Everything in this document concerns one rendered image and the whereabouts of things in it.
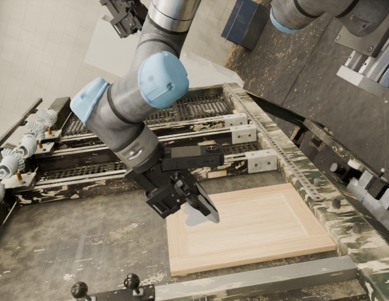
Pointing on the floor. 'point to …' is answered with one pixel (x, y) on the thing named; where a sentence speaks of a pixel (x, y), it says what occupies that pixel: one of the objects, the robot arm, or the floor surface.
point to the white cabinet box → (116, 52)
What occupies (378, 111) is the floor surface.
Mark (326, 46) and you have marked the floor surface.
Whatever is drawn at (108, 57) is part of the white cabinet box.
